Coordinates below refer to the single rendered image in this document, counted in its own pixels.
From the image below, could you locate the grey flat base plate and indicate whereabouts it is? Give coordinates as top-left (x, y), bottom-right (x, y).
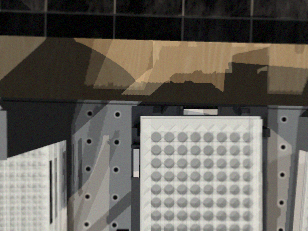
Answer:
top-left (1, 97), bottom-right (308, 231)

